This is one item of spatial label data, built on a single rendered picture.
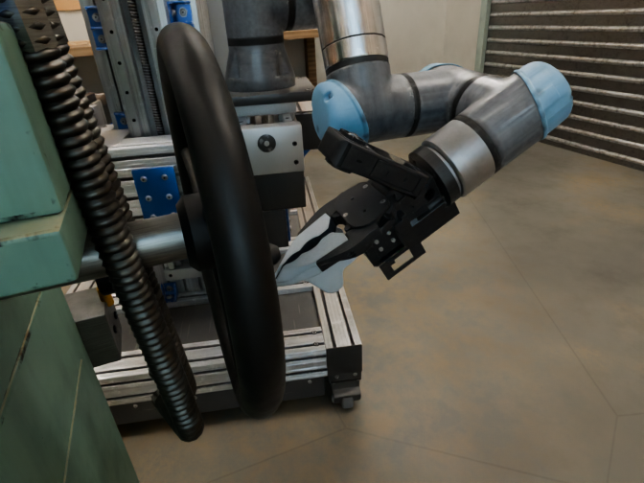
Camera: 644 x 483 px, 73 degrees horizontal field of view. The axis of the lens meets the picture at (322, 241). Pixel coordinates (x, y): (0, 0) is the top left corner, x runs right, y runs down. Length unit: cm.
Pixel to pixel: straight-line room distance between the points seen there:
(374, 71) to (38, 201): 36
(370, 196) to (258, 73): 54
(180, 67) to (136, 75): 85
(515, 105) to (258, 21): 59
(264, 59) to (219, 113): 72
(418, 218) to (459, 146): 9
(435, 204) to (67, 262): 36
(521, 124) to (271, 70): 58
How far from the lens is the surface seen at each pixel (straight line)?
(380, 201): 44
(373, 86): 51
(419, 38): 442
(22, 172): 26
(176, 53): 26
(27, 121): 25
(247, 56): 95
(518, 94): 50
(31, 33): 27
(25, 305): 49
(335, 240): 44
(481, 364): 143
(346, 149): 39
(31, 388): 47
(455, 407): 129
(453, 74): 57
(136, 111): 110
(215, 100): 23
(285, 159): 84
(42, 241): 25
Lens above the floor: 96
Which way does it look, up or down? 28 degrees down
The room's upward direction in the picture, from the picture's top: 3 degrees counter-clockwise
